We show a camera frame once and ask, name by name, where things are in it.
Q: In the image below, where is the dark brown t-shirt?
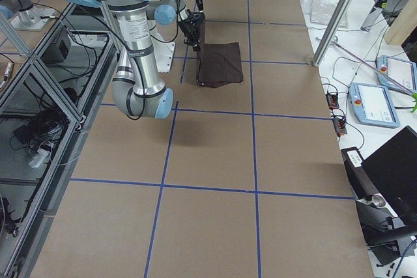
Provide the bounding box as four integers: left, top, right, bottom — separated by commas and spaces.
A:
196, 23, 244, 88

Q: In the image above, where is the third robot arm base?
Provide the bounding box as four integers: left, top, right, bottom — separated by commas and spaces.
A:
1, 0, 55, 31

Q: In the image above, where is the cardboard in plastic sleeve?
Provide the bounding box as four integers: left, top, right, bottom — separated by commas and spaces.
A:
310, 0, 338, 25

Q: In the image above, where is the brown paper table cover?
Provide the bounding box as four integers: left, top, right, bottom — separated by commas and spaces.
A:
31, 0, 373, 277

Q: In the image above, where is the teach pendant near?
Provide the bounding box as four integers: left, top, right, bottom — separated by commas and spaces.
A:
349, 83, 400, 128

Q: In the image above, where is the teach pendant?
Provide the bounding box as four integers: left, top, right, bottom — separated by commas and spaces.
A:
349, 83, 400, 128
377, 55, 416, 92

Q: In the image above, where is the teach pendant far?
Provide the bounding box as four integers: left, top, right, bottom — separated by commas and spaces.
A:
377, 55, 416, 92

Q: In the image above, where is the black monitor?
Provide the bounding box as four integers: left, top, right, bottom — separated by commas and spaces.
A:
341, 126, 416, 225

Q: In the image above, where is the aluminium frame rail structure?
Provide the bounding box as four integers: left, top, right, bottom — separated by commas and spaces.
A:
1, 5, 116, 277

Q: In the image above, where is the aluminium frame post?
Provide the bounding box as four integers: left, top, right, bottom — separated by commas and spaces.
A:
312, 0, 352, 67

